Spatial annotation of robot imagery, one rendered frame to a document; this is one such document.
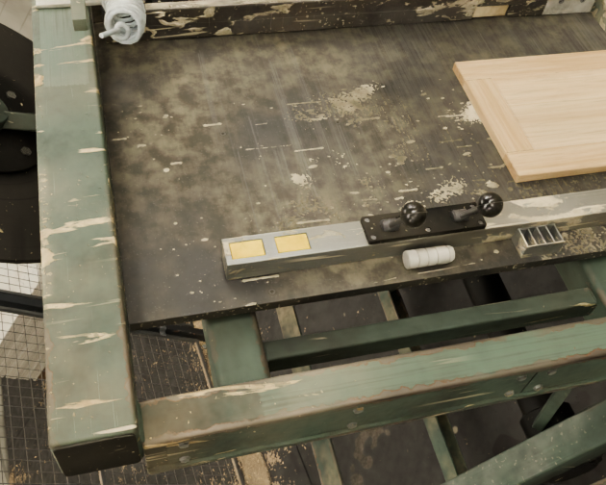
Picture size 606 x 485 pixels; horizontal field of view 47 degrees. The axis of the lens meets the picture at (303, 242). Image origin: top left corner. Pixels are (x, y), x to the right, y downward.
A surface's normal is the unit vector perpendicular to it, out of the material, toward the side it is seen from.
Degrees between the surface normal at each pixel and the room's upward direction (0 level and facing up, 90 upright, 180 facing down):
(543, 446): 0
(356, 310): 0
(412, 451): 0
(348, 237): 55
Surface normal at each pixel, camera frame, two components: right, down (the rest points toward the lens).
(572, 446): -0.73, -0.23
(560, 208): 0.11, -0.60
